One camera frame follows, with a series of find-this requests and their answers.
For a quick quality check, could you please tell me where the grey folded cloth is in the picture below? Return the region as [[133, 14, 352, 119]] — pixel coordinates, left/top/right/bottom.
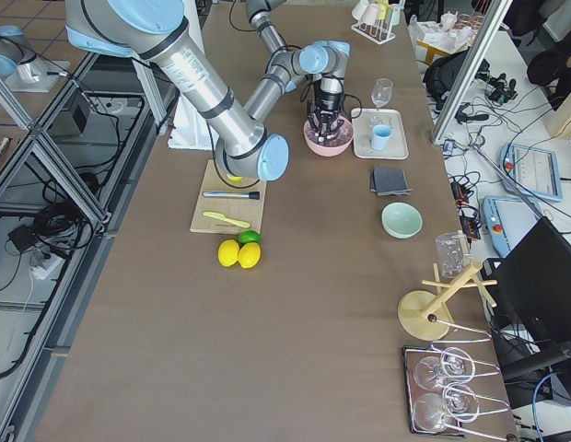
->
[[370, 166, 412, 196]]

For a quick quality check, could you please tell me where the black monitor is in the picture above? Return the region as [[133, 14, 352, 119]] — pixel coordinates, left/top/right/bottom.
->
[[495, 217, 571, 343]]

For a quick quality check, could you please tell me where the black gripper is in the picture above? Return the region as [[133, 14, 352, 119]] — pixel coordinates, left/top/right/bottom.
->
[[307, 89, 344, 142]]

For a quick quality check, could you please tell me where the black tray with glasses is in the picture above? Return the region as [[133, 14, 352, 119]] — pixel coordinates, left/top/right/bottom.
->
[[400, 343, 515, 436]]

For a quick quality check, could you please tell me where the black bag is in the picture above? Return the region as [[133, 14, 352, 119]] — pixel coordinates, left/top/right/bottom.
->
[[423, 50, 469, 114]]

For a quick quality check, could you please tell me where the light blue cup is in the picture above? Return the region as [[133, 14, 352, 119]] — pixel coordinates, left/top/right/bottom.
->
[[370, 123, 392, 151]]

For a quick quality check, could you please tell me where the aluminium frame post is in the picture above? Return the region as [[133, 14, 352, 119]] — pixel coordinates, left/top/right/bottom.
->
[[431, 0, 512, 145]]

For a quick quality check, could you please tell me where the yellow plastic knife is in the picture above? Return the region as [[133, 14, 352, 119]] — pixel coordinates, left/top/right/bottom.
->
[[203, 211, 251, 228]]

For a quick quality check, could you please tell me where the half lemon slice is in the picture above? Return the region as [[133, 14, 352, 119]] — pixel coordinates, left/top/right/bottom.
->
[[226, 174, 243, 183]]

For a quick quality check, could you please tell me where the cream serving tray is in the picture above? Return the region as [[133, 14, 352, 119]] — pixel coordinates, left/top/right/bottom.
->
[[351, 108, 409, 160]]

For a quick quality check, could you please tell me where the clear wine glass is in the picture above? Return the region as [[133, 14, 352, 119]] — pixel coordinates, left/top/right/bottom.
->
[[371, 78, 393, 111]]

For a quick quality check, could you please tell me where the white wire cup rack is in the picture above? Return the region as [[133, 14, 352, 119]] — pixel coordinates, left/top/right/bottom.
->
[[351, 0, 404, 45]]

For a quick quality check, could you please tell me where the blue teach pendant tablet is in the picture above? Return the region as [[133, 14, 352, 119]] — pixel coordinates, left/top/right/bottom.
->
[[499, 143, 563, 202]]

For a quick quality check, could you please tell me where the yellow lemon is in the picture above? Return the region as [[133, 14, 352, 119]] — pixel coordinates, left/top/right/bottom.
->
[[238, 242, 262, 269], [217, 239, 240, 267]]

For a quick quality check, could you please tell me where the steel muddler black tip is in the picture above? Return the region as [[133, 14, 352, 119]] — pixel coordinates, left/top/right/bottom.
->
[[201, 191, 261, 201]]

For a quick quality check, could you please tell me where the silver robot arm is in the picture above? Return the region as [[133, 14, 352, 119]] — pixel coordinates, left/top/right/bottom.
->
[[65, 1, 289, 180], [245, 1, 351, 142]]

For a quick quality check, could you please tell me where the wooden mug tree stand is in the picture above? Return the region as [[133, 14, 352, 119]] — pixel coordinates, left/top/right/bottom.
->
[[397, 229, 498, 341]]

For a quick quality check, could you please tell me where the pink bowl of ice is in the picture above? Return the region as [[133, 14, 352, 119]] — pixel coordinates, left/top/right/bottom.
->
[[303, 117, 354, 157]]

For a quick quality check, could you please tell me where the bamboo cutting board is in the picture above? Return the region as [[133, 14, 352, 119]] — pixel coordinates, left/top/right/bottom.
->
[[190, 159, 266, 235]]

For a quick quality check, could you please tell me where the white product box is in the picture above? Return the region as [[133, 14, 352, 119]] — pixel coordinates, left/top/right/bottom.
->
[[409, 12, 474, 54]]

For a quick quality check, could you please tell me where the green lime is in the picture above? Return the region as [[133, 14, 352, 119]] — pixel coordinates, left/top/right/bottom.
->
[[237, 230, 261, 245]]

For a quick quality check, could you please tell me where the green bowl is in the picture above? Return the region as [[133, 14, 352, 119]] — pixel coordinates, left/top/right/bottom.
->
[[381, 203, 424, 239]]

